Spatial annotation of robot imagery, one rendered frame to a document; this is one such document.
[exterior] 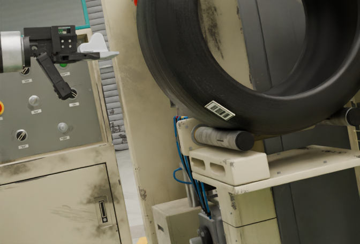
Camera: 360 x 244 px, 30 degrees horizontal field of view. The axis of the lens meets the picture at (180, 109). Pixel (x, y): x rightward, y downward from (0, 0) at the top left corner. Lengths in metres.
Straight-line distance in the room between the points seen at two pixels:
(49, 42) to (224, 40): 0.57
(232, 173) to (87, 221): 0.76
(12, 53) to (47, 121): 0.71
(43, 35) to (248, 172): 0.55
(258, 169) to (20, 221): 0.89
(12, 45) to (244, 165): 0.57
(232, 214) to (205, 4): 0.59
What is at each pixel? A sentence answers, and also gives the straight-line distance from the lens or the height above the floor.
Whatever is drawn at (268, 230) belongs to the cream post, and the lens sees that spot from 1.96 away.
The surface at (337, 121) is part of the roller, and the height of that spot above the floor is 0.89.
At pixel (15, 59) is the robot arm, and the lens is 1.49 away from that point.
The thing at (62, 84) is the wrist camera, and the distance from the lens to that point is 1.51.
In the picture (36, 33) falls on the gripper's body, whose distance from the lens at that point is 1.52.
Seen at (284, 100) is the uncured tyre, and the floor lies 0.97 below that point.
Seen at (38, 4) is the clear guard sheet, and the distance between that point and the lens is 2.17.
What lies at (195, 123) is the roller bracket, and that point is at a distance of 1.83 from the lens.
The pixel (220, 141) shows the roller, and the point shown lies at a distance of 1.61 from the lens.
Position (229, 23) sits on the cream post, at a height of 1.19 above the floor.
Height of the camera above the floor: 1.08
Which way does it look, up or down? 3 degrees down
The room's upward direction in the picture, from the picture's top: 11 degrees counter-clockwise
